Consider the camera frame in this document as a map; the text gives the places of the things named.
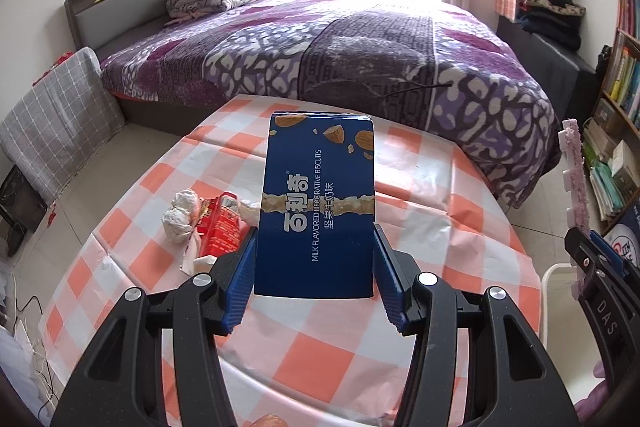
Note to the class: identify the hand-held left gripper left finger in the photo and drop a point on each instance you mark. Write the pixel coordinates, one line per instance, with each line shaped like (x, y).
(242, 277)

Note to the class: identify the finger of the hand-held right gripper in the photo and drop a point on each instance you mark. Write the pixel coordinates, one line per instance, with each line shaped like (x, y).
(582, 252)
(610, 254)

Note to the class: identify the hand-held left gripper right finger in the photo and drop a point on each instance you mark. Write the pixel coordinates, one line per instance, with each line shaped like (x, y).
(390, 277)

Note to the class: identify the white plastic bin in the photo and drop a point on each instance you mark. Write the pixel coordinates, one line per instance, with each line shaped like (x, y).
(555, 297)

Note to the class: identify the pink foam strip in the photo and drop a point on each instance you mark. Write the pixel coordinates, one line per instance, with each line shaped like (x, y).
(575, 172)

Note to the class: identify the blue biscuit box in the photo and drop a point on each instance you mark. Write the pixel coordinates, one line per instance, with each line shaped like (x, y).
(315, 207)

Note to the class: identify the person's left hand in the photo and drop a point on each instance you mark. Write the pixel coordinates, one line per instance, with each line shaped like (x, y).
(269, 422)

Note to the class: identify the large blue white carton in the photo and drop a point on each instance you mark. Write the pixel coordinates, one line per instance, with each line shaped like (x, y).
(625, 242)

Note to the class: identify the red snack cup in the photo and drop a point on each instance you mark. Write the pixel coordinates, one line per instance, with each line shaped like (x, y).
(222, 227)

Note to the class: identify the stack of flat books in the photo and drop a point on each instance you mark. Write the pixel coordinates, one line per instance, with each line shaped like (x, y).
(607, 187)

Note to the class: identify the crumpled white tissue ball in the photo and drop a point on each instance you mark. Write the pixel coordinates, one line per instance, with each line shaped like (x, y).
(180, 217)

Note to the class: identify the wooden bookshelf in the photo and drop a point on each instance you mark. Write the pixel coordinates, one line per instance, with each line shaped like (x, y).
(607, 107)

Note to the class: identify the slanted row of books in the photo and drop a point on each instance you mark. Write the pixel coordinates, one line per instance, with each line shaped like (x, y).
(625, 82)

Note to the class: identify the black storage bench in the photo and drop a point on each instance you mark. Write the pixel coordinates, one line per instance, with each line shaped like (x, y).
(550, 67)

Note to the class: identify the black floor box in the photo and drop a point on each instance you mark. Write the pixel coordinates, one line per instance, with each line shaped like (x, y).
(20, 212)

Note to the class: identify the purple patterned blanket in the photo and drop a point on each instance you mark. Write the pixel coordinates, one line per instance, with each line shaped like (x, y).
(350, 42)

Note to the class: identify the pile of dark clothes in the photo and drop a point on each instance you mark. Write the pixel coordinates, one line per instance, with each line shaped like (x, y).
(550, 14)

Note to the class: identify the grey checked cushion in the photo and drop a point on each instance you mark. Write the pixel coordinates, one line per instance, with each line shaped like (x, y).
(55, 122)

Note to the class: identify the tall row of books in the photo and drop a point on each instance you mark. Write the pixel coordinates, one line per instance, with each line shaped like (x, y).
(629, 7)

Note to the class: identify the red cloth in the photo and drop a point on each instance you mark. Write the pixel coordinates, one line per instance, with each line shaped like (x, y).
(50, 68)

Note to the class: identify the dark wooden bed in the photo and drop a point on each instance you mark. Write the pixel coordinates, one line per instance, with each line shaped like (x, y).
(95, 2)

